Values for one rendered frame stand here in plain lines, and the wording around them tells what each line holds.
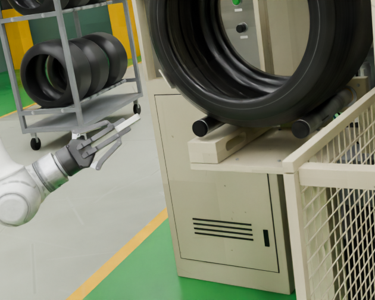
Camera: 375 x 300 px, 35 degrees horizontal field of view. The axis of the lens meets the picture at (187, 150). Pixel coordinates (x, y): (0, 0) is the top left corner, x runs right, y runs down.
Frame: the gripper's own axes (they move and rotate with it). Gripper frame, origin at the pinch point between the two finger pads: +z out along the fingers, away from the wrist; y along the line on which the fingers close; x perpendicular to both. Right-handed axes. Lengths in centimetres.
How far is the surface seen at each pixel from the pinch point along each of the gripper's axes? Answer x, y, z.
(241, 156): -3.1, 23.6, 20.9
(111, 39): -426, -133, 43
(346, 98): -2, 26, 54
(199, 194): -94, 29, 12
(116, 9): -928, -307, 123
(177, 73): 4.2, -3.5, 17.4
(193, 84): 6.2, 1.4, 19.2
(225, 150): -2.4, 19.9, 18.1
